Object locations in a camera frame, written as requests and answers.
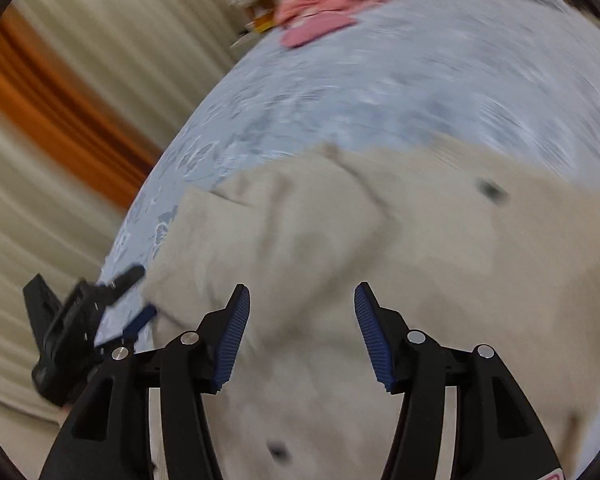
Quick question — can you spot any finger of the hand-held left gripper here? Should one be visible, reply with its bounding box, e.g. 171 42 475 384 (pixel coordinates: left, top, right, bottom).
94 304 159 349
99 265 147 307

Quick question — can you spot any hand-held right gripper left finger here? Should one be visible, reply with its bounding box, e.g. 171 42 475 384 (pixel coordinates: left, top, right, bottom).
39 284 251 480

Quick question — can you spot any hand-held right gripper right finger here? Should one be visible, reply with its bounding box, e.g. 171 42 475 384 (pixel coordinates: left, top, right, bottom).
354 282 563 480

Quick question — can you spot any beige knit sweater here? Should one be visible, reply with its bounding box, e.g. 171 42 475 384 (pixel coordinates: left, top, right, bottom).
141 132 600 480

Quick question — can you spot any orange curtain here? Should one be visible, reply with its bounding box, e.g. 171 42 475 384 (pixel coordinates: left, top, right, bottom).
0 22 163 208

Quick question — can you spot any butterfly print bed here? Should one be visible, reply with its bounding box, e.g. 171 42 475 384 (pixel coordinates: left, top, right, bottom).
96 0 600 356

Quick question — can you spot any beige curtain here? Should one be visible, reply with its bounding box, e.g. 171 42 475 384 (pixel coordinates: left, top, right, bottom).
0 0 241 421

